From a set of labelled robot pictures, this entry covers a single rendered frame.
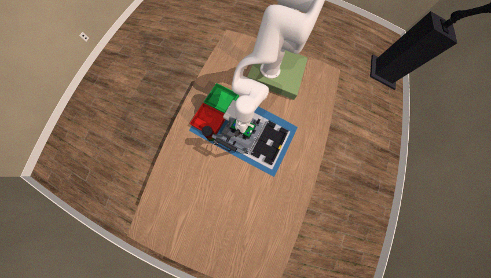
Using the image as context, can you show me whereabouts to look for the red bin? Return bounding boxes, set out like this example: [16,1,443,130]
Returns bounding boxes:
[190,103,225,134]

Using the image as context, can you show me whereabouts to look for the green open bin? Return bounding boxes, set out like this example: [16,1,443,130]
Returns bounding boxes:
[204,83,239,113]

